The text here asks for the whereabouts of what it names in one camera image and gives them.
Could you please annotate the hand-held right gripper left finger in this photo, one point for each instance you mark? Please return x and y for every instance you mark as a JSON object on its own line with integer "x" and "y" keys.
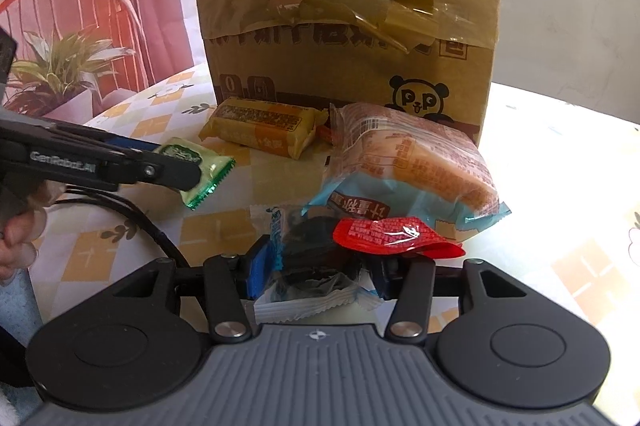
{"x": 257, "y": 266}

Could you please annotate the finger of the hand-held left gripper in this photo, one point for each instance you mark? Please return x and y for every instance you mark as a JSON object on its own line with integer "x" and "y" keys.
{"x": 125, "y": 142}
{"x": 150, "y": 169}

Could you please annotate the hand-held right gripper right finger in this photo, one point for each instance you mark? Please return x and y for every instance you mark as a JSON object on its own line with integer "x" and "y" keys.
{"x": 381, "y": 281}

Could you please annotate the small red snack packet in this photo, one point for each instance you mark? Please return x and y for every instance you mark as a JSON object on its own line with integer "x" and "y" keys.
{"x": 380, "y": 233}

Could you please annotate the dark cookie packet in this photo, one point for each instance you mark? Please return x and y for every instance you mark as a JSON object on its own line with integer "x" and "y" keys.
{"x": 310, "y": 246}

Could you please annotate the small green snack packet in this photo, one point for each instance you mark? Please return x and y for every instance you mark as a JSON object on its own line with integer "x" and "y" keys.
{"x": 210, "y": 171}

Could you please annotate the person's left hand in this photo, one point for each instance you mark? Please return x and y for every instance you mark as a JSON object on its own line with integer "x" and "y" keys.
{"x": 20, "y": 236}

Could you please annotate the yellow snack packet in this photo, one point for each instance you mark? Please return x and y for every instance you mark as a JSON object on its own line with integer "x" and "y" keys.
{"x": 260, "y": 121}

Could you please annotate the blue bread packet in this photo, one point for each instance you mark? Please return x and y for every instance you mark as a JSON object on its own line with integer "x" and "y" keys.
{"x": 410, "y": 156}

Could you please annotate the checkered floral tablecloth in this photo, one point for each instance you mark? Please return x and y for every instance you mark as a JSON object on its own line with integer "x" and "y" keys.
{"x": 550, "y": 156}

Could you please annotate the taped brown cardboard box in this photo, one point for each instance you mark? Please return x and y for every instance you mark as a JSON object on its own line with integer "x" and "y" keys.
{"x": 340, "y": 56}

